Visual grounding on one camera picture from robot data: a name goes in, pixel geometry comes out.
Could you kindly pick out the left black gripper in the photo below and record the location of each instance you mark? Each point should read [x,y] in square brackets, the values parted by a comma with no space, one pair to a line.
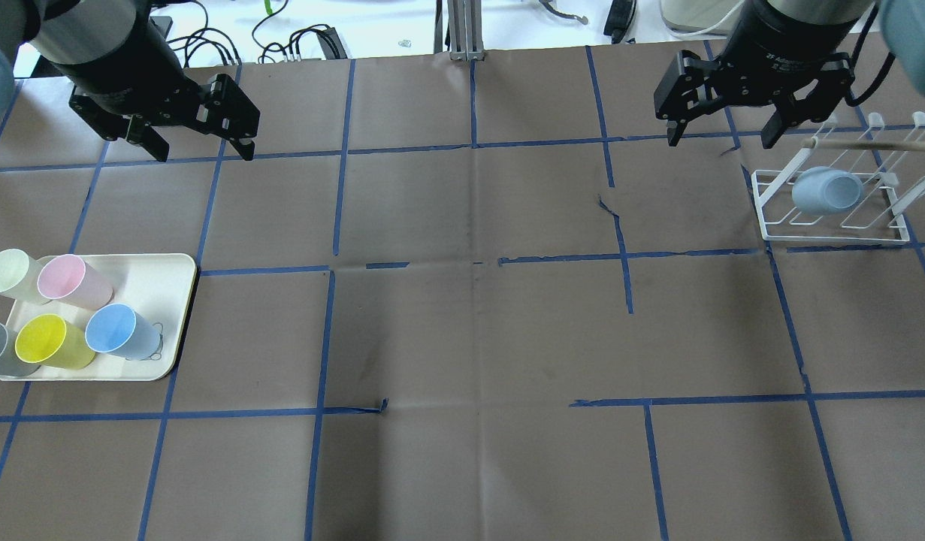
[110,61]

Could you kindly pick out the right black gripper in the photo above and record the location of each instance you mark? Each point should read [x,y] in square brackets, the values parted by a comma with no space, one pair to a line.
[779,37]

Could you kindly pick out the light blue plastic cup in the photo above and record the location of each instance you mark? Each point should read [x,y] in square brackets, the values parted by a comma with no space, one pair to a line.
[823,191]

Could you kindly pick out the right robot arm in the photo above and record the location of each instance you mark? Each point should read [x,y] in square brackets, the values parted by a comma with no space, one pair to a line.
[786,54]

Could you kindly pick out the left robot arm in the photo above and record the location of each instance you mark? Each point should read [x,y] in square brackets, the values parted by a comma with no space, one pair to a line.
[127,80]

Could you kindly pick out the pink plastic cup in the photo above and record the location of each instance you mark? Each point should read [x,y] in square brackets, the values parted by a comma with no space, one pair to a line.
[71,280]

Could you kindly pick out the pale green plastic cup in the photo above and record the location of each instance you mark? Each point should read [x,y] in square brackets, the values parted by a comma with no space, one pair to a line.
[19,275]

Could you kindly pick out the yellow plastic cup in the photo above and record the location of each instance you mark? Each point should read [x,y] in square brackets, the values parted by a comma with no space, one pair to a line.
[51,341]

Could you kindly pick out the grey plastic cup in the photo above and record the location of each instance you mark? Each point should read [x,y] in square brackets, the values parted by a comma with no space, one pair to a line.
[10,364]

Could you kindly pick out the cream plastic tray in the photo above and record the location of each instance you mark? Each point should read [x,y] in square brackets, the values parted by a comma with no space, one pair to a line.
[159,288]

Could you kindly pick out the white wire cup rack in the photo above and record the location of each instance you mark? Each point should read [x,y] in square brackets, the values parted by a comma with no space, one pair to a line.
[890,163]

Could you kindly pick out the aluminium frame post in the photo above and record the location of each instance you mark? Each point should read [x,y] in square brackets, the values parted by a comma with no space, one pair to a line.
[464,19]

